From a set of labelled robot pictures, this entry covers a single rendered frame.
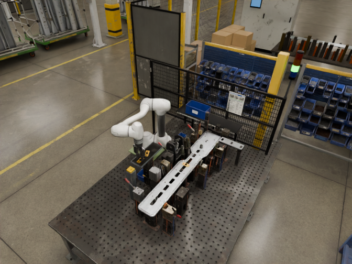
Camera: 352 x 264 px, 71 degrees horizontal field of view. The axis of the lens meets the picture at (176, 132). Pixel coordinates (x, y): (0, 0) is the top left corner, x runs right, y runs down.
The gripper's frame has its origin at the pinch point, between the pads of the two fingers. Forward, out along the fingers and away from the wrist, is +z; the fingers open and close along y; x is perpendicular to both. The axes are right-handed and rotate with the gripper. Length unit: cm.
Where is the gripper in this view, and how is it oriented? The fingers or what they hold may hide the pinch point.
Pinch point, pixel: (140, 157)
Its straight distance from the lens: 247.7
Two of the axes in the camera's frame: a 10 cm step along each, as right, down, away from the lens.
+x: 5.1, -5.2, 6.9
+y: 8.6, 3.4, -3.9
